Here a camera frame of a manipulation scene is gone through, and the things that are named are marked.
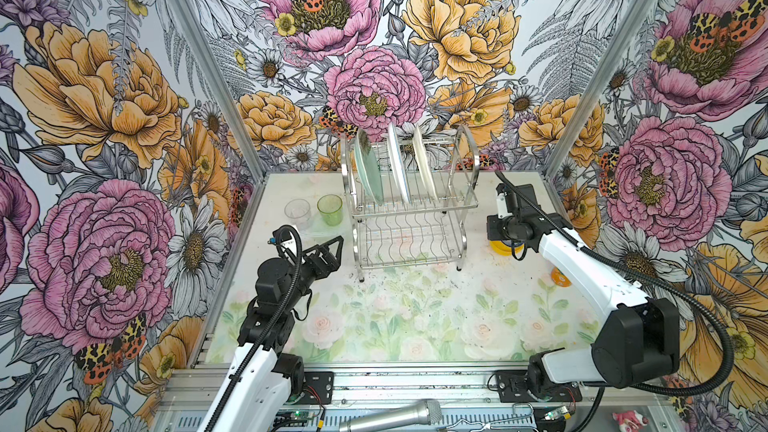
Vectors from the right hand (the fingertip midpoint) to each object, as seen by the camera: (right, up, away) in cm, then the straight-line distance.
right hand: (495, 233), depth 86 cm
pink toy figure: (+23, -39, -19) cm, 49 cm away
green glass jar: (-51, +7, +22) cm, 56 cm away
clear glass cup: (-61, +6, +18) cm, 64 cm away
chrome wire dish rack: (-27, -1, +12) cm, 30 cm away
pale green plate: (-36, +19, -3) cm, 40 cm away
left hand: (-44, -3, -9) cm, 45 cm away
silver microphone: (-22, -38, -18) cm, 47 cm away
